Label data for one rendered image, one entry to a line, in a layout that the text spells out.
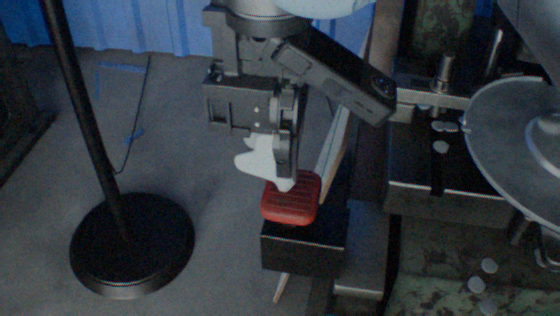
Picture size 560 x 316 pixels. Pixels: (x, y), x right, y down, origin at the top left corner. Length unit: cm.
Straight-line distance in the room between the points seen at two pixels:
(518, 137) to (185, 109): 145
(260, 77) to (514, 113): 35
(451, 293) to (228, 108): 38
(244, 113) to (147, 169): 125
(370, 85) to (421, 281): 29
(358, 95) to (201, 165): 126
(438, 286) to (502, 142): 19
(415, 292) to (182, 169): 113
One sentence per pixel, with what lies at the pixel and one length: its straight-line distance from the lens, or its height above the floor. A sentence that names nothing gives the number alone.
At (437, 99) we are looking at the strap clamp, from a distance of 68.
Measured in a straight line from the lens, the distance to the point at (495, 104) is 64.
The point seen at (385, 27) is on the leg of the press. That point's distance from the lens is 89.
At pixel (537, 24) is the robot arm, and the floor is 104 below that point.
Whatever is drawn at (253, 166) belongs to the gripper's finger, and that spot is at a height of 80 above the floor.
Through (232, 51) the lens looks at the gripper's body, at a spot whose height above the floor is 93.
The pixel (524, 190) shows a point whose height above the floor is 78.
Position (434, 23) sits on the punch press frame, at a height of 77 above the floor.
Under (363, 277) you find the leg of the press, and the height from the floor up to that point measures 64.
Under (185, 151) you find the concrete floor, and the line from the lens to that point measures 168.
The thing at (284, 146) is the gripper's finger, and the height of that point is 86.
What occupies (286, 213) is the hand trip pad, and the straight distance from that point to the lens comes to 49.
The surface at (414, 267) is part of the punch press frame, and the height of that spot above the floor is 65.
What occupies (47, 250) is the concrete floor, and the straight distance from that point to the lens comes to 154.
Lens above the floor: 113
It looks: 44 degrees down
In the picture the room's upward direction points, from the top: straight up
